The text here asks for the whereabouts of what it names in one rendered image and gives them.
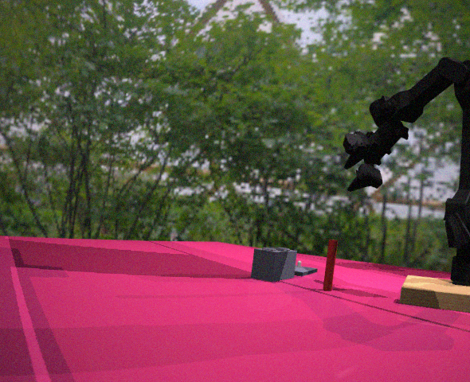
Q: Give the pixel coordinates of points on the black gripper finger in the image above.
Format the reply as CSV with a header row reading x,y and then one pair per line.
x,y
357,184
352,160

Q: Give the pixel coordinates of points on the dark red peg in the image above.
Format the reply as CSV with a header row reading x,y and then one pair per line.
x,y
330,265

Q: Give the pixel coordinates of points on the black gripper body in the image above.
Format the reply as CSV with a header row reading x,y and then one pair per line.
x,y
367,172

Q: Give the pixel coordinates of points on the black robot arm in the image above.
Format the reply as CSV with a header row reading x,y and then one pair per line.
x,y
408,106

